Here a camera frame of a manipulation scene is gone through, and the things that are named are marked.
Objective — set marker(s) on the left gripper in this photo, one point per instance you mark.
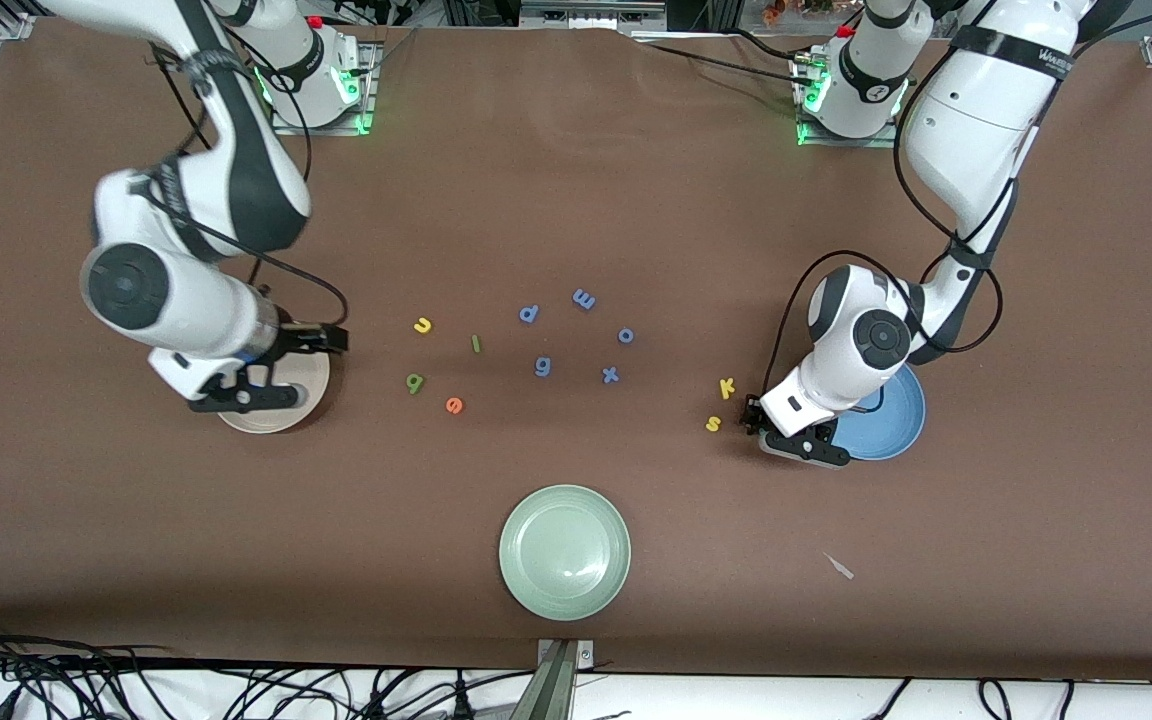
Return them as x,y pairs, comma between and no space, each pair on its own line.
753,412

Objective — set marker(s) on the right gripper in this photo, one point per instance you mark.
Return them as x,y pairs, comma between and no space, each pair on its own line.
298,341

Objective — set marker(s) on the yellow foam letter k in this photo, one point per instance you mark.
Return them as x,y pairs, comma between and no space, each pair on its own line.
727,387

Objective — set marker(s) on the green foam letter q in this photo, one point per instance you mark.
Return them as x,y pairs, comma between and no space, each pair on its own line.
414,382

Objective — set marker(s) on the yellow foam letter u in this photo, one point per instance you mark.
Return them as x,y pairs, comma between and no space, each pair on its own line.
422,326

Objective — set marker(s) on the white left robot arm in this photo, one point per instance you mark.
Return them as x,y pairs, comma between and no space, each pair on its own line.
976,120

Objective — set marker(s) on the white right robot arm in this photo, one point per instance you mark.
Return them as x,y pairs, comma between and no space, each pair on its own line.
186,300

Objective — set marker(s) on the beige brown plate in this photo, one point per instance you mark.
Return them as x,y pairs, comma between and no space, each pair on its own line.
266,420

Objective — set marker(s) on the blue plate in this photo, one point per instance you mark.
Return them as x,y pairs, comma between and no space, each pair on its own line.
886,430

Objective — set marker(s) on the grey paper scrap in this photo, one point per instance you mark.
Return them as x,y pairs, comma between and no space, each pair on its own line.
839,567

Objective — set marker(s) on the blue foam letter m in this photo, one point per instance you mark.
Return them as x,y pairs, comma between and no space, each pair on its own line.
584,299

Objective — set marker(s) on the blue foam letter g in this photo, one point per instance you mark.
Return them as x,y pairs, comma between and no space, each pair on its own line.
543,367

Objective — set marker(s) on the pale green plate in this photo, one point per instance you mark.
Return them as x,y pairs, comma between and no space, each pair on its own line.
564,552

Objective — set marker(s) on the blue foam letter p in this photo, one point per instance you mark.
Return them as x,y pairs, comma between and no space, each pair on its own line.
529,314

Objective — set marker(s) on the brown table cover sheet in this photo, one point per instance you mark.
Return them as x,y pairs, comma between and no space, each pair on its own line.
576,200

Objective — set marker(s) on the grey background device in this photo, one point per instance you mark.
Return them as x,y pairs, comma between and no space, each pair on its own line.
586,15

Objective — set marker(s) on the aluminium arm base plate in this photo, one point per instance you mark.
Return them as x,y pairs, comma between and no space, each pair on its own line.
321,130
851,143

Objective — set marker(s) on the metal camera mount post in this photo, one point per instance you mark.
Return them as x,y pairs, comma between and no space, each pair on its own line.
556,690

